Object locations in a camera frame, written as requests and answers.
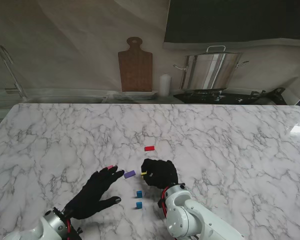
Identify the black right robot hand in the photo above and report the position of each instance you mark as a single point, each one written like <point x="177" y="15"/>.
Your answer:
<point x="161" y="175"/>

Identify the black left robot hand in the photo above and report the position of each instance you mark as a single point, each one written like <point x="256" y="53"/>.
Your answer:
<point x="90" y="197"/>

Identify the yellow domino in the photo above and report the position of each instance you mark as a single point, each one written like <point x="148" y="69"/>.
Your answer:
<point x="143" y="173"/>

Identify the red domino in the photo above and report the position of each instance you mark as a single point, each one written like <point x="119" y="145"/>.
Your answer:
<point x="149" y="148"/>

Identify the blue domino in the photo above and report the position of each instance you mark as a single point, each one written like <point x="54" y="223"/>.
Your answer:
<point x="139" y="194"/>
<point x="139" y="205"/>

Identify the purple domino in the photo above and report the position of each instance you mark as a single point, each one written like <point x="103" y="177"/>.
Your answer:
<point x="129" y="174"/>

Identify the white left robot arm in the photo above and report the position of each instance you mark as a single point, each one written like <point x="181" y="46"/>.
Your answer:
<point x="47" y="225"/>

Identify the white candle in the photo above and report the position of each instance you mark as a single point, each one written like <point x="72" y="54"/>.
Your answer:
<point x="164" y="85"/>

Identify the black gas stove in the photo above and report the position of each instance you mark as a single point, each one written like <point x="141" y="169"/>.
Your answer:
<point x="205" y="96"/>

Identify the steel sink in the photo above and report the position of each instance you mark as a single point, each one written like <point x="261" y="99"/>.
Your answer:
<point x="65" y="96"/>

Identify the brown wooden cutting board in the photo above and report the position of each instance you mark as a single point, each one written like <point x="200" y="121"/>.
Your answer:
<point x="135" y="70"/>

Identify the steel stockpot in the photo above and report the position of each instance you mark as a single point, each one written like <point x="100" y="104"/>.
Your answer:
<point x="210" y="71"/>

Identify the dark range hood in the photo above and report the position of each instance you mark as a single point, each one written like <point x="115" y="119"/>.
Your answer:
<point x="240" y="20"/>

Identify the black right wrist camera bracket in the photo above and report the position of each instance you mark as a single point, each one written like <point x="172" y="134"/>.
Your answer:
<point x="160" y="203"/>

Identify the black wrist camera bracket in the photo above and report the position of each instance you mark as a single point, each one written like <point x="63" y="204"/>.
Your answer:
<point x="76" y="232"/>
<point x="160" y="203"/>

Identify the black left wrist camera bracket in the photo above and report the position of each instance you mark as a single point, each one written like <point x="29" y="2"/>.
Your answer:
<point x="76" y="232"/>

